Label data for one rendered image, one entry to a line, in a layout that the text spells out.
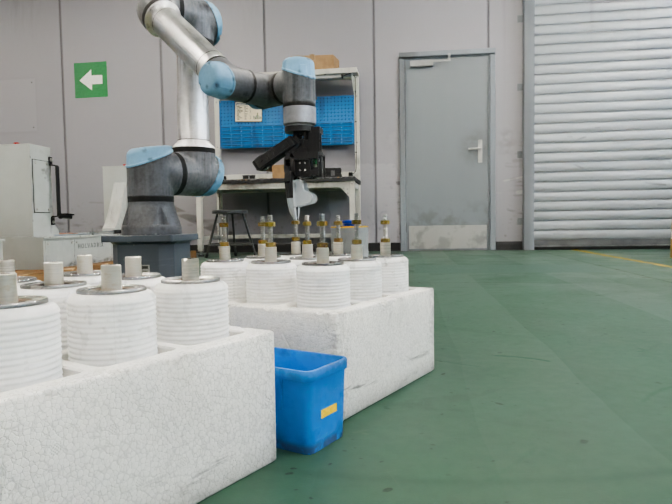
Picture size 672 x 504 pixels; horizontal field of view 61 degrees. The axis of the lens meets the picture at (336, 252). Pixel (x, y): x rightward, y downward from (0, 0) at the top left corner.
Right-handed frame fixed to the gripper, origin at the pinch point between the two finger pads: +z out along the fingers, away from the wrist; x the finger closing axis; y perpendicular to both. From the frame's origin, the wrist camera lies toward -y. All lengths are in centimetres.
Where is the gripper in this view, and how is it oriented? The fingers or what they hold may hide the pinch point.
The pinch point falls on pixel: (292, 214)
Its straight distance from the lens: 134.6
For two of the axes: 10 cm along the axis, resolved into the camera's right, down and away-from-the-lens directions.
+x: 2.0, -0.6, 9.8
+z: 0.2, 10.0, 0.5
